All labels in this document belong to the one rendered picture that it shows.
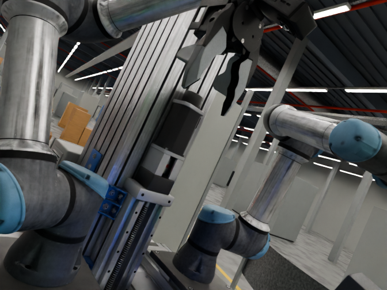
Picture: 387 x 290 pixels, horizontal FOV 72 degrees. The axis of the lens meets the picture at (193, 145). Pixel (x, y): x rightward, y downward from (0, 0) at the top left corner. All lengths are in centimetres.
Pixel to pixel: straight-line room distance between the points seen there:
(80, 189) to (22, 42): 29
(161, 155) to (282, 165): 41
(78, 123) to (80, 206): 694
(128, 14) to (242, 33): 35
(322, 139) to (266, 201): 39
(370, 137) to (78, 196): 55
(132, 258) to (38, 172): 48
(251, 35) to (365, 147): 28
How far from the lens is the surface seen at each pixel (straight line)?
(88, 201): 60
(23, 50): 59
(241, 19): 40
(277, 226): 1029
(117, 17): 70
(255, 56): 44
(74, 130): 752
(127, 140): 81
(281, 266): 251
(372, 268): 691
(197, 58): 35
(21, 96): 56
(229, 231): 94
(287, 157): 95
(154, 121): 84
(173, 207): 236
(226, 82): 44
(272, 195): 95
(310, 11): 37
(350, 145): 55
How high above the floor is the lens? 140
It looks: 2 degrees up
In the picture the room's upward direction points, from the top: 25 degrees clockwise
